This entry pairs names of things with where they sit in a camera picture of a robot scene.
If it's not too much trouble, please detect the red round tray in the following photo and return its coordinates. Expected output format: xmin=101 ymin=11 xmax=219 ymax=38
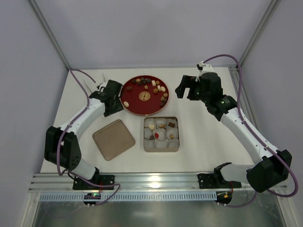
xmin=120 ymin=75 xmax=170 ymax=116

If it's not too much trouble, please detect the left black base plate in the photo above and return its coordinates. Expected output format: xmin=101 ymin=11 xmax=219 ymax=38
xmin=72 ymin=174 xmax=115 ymax=191

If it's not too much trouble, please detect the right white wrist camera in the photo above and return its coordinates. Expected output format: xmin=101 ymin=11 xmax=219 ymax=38
xmin=196 ymin=61 xmax=214 ymax=78

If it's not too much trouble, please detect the aluminium rail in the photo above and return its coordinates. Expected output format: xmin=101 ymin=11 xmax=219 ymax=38
xmin=28 ymin=172 xmax=287 ymax=192

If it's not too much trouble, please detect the gold square tin lid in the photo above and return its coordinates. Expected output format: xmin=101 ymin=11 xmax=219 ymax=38
xmin=92 ymin=120 xmax=135 ymax=161

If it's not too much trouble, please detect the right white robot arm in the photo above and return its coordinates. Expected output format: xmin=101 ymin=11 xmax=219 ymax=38
xmin=175 ymin=72 xmax=292 ymax=193

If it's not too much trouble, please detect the left frame post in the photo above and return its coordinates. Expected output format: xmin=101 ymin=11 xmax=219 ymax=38
xmin=27 ymin=0 xmax=71 ymax=70

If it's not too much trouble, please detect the right frame post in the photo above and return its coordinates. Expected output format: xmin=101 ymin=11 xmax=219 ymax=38
xmin=239 ymin=0 xmax=281 ymax=66

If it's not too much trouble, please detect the dark brown chocolate piece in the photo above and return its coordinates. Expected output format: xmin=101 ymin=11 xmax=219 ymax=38
xmin=168 ymin=122 xmax=175 ymax=127

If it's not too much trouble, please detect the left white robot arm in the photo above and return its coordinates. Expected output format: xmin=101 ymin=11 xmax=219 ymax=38
xmin=44 ymin=80 xmax=124 ymax=187

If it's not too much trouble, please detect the frame post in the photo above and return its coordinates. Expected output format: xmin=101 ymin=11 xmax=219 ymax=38
xmin=239 ymin=0 xmax=281 ymax=66
xmin=27 ymin=0 xmax=71 ymax=70

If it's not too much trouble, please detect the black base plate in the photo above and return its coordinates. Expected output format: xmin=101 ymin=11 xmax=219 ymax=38
xmin=197 ymin=173 xmax=242 ymax=189
xmin=72 ymin=174 xmax=115 ymax=191

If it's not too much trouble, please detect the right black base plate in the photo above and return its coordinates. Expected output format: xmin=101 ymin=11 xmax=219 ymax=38
xmin=197 ymin=173 xmax=242 ymax=189

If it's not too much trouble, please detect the slotted cable duct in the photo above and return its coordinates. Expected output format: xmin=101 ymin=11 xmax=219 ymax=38
xmin=39 ymin=192 xmax=217 ymax=203

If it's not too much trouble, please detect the gold square tin box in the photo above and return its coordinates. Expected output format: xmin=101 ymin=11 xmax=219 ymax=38
xmin=143 ymin=116 xmax=180 ymax=153

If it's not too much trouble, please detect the white spiral chocolate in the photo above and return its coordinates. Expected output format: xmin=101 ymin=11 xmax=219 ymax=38
xmin=148 ymin=124 xmax=155 ymax=131

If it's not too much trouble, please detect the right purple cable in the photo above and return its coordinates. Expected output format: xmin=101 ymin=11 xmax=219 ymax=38
xmin=202 ymin=53 xmax=299 ymax=208

